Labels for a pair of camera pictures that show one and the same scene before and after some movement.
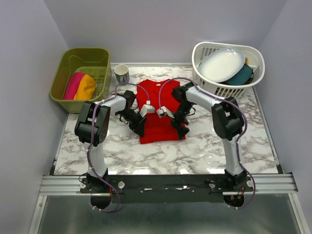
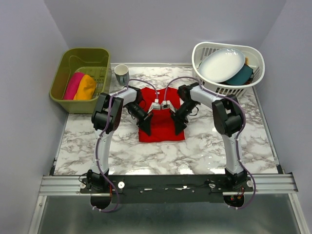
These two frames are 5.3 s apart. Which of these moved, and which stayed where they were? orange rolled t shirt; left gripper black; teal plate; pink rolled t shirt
Moved: left gripper black
Stayed: pink rolled t shirt; orange rolled t shirt; teal plate
